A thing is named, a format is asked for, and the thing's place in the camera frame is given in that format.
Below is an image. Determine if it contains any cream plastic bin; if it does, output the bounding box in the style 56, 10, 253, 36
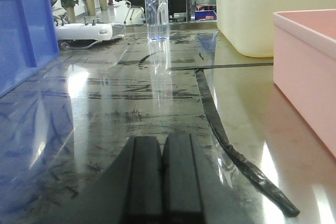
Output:
216, 0, 335, 58

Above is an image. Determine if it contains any blue plastic bin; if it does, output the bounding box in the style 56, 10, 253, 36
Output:
1, 0, 59, 95

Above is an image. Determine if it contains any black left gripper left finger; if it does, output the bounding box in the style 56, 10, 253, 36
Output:
44, 136, 164, 223

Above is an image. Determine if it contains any clear water bottle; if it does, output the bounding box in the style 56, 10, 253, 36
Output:
145, 0, 170, 41

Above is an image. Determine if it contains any black tape strip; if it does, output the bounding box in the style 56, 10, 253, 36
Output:
195, 68, 300, 217

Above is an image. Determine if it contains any pink plastic bin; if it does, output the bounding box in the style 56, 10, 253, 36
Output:
273, 9, 335, 154

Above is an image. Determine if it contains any blue storage bin lower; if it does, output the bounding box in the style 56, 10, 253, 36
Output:
195, 10, 217, 20

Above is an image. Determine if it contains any white handheld controller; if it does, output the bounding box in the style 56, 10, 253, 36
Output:
55, 21, 125, 41

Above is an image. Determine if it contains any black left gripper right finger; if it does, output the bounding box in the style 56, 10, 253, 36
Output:
163, 133, 253, 223

